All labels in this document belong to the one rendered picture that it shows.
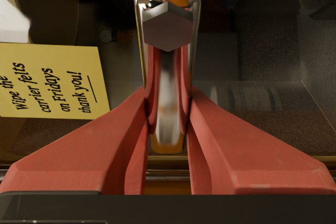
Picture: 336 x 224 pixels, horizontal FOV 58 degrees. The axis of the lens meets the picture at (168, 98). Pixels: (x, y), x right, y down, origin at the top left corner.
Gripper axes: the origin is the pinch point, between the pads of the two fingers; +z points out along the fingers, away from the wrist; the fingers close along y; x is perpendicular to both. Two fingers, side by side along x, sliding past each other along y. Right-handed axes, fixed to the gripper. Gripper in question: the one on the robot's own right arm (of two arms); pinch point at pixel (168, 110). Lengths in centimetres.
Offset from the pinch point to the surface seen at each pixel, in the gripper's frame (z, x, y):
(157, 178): 11.0, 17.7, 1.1
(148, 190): 13.7, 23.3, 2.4
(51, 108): 6.1, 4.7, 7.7
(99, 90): 5.4, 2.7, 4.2
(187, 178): 11.0, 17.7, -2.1
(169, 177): 11.1, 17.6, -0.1
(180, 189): 13.8, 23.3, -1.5
